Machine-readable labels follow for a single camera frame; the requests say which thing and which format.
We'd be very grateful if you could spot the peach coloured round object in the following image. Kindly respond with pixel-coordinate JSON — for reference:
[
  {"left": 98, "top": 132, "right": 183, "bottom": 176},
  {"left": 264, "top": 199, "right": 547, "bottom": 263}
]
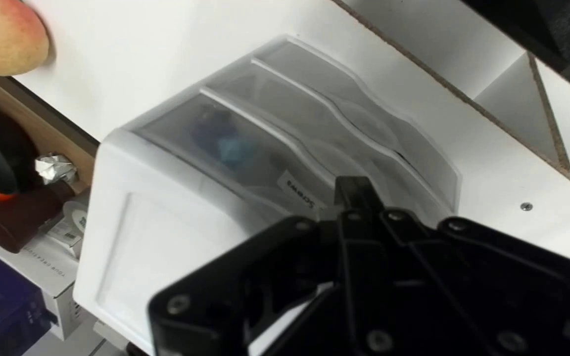
[{"left": 0, "top": 0, "right": 57, "bottom": 75}]

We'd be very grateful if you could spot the crumpled foil piece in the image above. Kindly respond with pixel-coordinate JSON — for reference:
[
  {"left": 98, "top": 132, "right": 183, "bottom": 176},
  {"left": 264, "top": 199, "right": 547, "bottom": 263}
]
[{"left": 33, "top": 152, "right": 78, "bottom": 188}]

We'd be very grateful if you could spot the dark blue box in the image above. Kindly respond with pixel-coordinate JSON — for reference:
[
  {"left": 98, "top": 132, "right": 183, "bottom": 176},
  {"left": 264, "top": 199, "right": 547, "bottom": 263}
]
[{"left": 0, "top": 243, "right": 55, "bottom": 356}]

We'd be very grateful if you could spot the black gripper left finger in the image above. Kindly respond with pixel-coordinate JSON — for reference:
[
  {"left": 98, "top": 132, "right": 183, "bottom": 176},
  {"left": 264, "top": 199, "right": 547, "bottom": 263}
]
[{"left": 148, "top": 174, "right": 357, "bottom": 356}]

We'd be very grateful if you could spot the transparent plastic drawer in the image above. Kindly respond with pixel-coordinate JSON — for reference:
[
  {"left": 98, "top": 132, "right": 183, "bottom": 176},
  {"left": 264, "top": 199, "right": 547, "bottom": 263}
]
[
  {"left": 128, "top": 87, "right": 340, "bottom": 223},
  {"left": 197, "top": 59, "right": 401, "bottom": 213},
  {"left": 251, "top": 37, "right": 462, "bottom": 223}
]

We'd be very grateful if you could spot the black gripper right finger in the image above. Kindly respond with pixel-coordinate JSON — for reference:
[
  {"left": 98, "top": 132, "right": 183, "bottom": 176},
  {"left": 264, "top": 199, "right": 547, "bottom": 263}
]
[{"left": 352, "top": 176, "right": 570, "bottom": 356}]

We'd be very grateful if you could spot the white plastic drawer unit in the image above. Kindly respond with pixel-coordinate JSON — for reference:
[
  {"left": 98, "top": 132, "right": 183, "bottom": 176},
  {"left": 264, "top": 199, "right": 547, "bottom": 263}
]
[{"left": 72, "top": 35, "right": 464, "bottom": 356}]

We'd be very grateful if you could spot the white shelf cabinet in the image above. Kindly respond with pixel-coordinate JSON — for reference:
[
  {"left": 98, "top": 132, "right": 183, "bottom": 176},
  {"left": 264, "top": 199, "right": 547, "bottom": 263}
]
[{"left": 13, "top": 0, "right": 570, "bottom": 279}]

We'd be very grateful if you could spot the dark brown cylinder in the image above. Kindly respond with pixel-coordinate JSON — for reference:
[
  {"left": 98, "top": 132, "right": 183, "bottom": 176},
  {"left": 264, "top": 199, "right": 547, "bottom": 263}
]
[{"left": 0, "top": 186, "right": 71, "bottom": 253}]

